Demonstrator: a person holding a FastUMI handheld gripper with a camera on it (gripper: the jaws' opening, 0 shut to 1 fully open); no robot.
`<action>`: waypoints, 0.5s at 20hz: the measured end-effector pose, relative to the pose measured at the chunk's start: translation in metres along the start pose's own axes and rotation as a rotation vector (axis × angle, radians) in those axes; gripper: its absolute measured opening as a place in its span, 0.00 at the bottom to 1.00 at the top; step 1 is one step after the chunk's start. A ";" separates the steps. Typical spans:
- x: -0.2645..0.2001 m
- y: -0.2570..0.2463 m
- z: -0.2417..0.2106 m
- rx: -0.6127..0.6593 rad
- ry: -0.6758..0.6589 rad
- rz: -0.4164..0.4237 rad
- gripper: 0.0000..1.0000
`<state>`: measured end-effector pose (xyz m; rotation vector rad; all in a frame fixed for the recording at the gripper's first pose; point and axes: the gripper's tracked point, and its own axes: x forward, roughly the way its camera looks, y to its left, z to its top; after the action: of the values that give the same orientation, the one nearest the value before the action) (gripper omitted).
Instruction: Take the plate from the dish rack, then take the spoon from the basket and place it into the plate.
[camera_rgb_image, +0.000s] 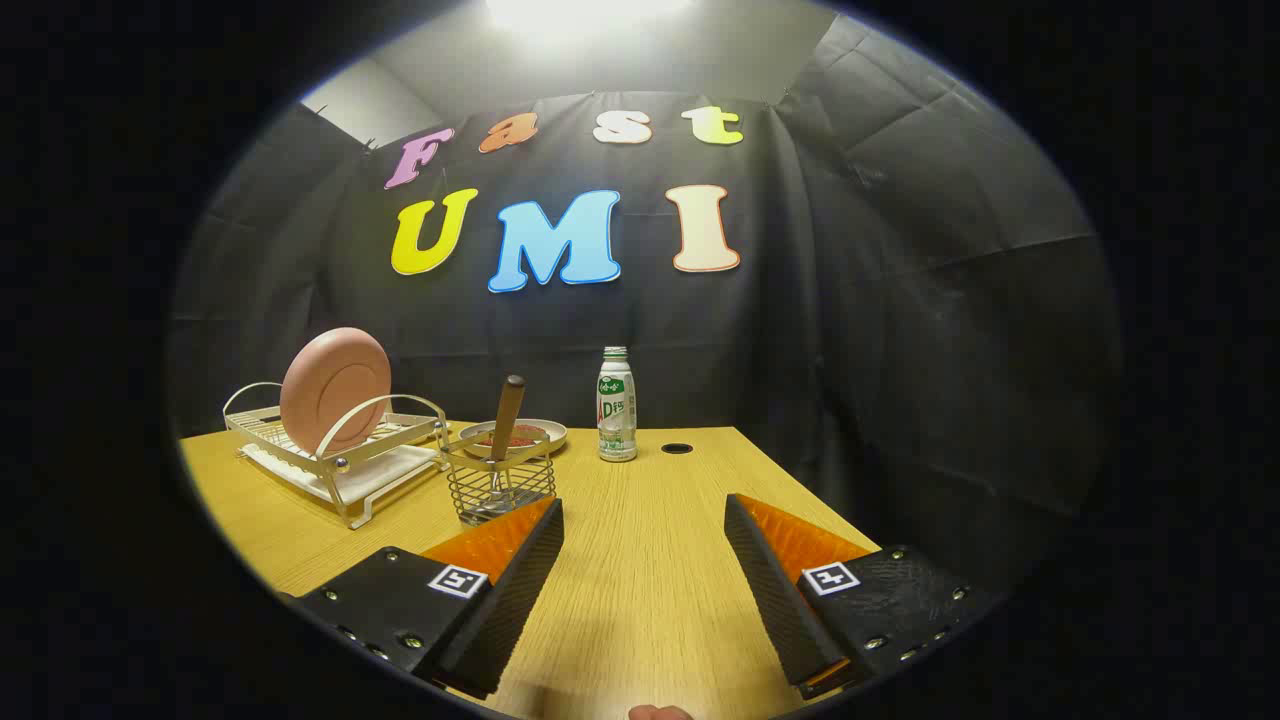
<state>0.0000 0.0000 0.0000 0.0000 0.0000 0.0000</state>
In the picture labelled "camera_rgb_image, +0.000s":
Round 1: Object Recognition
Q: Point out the white plastic drink bottle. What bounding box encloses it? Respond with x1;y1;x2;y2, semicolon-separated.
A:
597;346;638;463

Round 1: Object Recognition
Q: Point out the wooden-handled spoon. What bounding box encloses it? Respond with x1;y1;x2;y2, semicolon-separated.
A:
486;375;528;498

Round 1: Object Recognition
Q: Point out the beige plate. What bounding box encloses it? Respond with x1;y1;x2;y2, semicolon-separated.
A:
460;418;569;460

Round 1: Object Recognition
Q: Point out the white wire dish rack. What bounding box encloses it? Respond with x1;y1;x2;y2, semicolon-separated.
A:
222;381;451;530

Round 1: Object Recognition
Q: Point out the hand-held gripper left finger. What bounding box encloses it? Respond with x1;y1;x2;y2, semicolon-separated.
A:
283;497;566;701

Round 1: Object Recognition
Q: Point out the metal wire basket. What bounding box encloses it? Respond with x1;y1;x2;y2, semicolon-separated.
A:
440;432;558;528

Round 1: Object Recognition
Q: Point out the pink plate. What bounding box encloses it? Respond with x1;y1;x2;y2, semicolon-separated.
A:
280;327;393;457

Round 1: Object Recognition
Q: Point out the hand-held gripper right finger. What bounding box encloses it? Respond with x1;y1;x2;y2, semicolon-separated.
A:
723;493;1001;701

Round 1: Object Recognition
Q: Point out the black backdrop cloth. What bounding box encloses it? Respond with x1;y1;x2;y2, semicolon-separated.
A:
170;15;1121;601

